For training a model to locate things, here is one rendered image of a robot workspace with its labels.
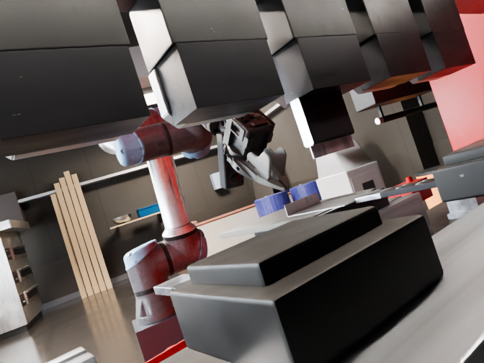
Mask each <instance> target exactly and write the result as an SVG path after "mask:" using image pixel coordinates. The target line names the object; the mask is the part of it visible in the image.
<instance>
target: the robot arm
mask: <svg viewBox="0 0 484 363"><path fill-rule="evenodd" d="M149 112H150V114H151V116H150V117H149V118H148V119H147V120H146V121H145V122H144V123H143V124H142V125H141V126H140V127H139V128H138V129H137V130H136V131H135V132H134V133H131V134H127V135H121V136H120V137H119V138H118V139H117V140H116V141H112V142H108V143H101V144H98V145H99V147H100V148H101V149H102V150H103V151H105V152H107V153H111V154H116V156H117V159H118V161H119V162H120V164H121V165H123V166H132V165H139V164H141V163H144V162H147V164H148V168H149V171H150V174H151V179H152V182H153V186H154V189H155V193H156V197H157V200H158V205H159V208H160V211H161V215H162V218H163V223H164V226H165V231H164V232H163V234H162V236H163V241H162V242H159V243H158V241H157V240H156V239H154V240H152V241H149V242H147V243H144V244H143V245H141V246H139V247H137V248H134V249H133V250H131V251H129V252H127V253H126V254H125V256H124V262H125V267H126V271H127V274H128V276H129V279H130V283H131V285H132V288H133V292H134V294H135V299H136V320H137V322H138V325H139V326H145V325H149V324H152V323H156V322H159V321H162V320H164V319H166V318H168V317H170V316H172V315H174V314H176V312H175V309H174V306H173V303H172V301H171V297H170V296H168V295H156V294H155V291H154V288H153V287H155V286H156V285H159V284H161V283H164V282H166V281H168V280H169V277H170V276H171V275H174V274H177V273H179V272H182V271H184V270H186V269H187V267H188V266H189V265H190V264H192V263H195V262H196V261H199V260H201V259H204V258H206V257H207V252H208V250H207V240H206V238H205V234H204V233H203V231H202V230H201V229H199V228H197V226H196V225H195V224H194V223H191V222H190V219H189V214H188V211H187V206H186V203H185V200H184V195H183V191H182V187H181V184H180V181H179V176H178V173H177V170H176V165H175V162H174V157H173V155H175V154H178V153H181V154H182V155H183V156H185V157H187V158H195V159H198V158H203V157H205V156H206V155H207V154H208V153H209V152H210V147H211V142H212V135H215V136H217V145H218V163H219V172H220V186H221V187H222V188H223V189H232V188H234V187H239V186H243V185H244V178H243V176H245V177H247V178H248V179H250V180H252V181H256V182H258V183H260V184H263V185H265V186H268V187H271V188H274V189H279V190H282V191H284V190H286V189H288V179H287V175H286V173H285V165H286V158H287V154H286V151H285V150H284V149H283V148H278V149H277V150H276V151H275V152H274V151H273V150H272V149H270V148H267V147H266V146H267V143H270V142H271V141H272V136H273V130H274V126H275V123H274V122H273V121H272V120H270V119H269V118H268V117H267V116H266V115H265V114H264V113H263V112H262V111H261V110H256V111H252V112H249V113H253V114H249V113H248V114H247V115H245V116H243V117H237V118H233V119H229V120H221V121H217V122H211V123H207V124H202V125H195V126H191V127H184V128H180V129H179V128H176V127H174V126H173V125H172V124H170V123H169V122H167V121H165V120H164V119H163V118H162V117H161V113H160V110H159V108H158V107H156V108H149ZM264 117H265V118H266V119H265V118H264Z"/></svg>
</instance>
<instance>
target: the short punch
mask: <svg viewBox="0 0 484 363"><path fill-rule="evenodd" d="M290 104H291V107H292V111H293V113H294V116H295V119H296V122H297V126H298V128H299V131H300V134H301V137H302V141H303V143H304V146H305V147H306V148H308V147H310V151H311V153H312V156H313V159H315V158H319V157H321V156H326V155H328V154H331V153H335V152H338V151H342V150H344V149H347V148H351V147H354V142H353V140H352V137H351V135H352V134H354V128H353V126H352V123H351V120H350V117H349V113H348V111H347V108H346V105H345V102H344V98H343V96H342V94H341V90H340V91H332V92H328V93H323V94H315V95H311V96H306V97H298V98H297V99H295V100H293V101H292V102H290Z"/></svg>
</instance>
